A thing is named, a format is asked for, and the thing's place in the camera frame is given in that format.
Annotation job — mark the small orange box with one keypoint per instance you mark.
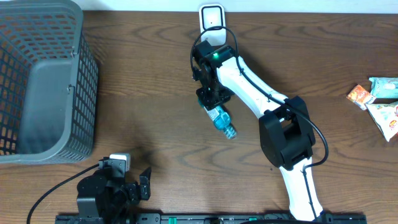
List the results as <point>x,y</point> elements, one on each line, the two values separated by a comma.
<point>361,97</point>

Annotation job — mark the white barcode scanner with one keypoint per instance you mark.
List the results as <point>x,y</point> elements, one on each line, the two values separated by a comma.
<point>212,15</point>

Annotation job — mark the grey plastic mesh basket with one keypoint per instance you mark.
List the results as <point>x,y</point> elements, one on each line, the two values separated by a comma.
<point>49,84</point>

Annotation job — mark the yellow wet wipes packet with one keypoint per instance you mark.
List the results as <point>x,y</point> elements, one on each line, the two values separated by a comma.
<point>385,116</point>

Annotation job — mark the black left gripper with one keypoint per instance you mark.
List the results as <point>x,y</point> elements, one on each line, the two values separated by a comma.
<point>133,194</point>

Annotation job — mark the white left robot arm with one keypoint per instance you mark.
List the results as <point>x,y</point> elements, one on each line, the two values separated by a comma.
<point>106,196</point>

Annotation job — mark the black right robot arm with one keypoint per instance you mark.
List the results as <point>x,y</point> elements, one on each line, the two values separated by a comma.
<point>286,133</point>

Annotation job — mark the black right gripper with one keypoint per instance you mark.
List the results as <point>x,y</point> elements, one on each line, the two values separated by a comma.
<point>208,103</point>

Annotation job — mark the light blue tissue pack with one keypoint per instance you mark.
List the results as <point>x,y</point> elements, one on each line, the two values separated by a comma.
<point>383,87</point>

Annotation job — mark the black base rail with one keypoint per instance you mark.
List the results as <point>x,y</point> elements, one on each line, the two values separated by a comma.
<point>156,218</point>

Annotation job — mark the blue Listerine mouthwash bottle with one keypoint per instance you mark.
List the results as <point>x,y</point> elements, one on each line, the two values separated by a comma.
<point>221,120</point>

